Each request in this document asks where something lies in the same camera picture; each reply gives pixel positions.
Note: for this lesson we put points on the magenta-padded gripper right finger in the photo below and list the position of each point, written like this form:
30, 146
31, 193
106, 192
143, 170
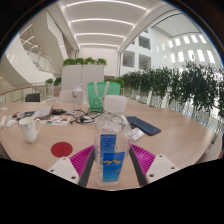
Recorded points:
145, 161

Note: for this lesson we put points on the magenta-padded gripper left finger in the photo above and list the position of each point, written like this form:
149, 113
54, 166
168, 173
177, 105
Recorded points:
80, 163

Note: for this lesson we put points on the clear blue-labelled water bottle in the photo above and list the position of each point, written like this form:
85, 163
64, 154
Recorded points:
111, 146

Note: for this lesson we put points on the flat round red coaster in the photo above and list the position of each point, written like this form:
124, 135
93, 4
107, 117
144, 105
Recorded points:
61, 149

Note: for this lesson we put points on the crumpled white paper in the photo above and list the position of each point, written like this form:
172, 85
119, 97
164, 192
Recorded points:
136, 134

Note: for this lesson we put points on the dark blue keyboard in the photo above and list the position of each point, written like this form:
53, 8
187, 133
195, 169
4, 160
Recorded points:
143, 125

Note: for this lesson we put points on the white sticker sheet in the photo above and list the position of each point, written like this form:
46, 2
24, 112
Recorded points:
56, 120

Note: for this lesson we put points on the small black box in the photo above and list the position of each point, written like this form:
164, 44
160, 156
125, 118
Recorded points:
58, 111

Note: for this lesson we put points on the white ceramic mug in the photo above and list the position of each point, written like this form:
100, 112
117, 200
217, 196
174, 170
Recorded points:
29, 130

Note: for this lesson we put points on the clear plastic bottle white cap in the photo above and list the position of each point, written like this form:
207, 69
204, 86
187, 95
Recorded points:
77, 99

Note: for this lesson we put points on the white office chair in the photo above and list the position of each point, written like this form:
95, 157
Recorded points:
66, 96

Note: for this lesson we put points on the green tote bag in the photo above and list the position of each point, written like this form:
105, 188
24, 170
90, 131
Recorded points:
100, 95

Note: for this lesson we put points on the black tablet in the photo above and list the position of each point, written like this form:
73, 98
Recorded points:
24, 115

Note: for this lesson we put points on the white computer mouse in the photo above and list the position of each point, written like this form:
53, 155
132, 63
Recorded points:
10, 123

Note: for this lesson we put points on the black office chair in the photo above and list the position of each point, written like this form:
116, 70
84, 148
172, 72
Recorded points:
32, 97

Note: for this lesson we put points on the potted green plant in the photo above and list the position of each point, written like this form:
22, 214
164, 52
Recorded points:
57, 85
49, 83

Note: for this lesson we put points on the long green hedge planter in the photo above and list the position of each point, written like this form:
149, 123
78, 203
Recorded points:
180, 86

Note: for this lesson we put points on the white cabinet with plants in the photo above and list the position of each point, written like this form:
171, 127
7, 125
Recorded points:
83, 76

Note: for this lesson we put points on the ceiling light strips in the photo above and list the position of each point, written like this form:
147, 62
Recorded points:
103, 23

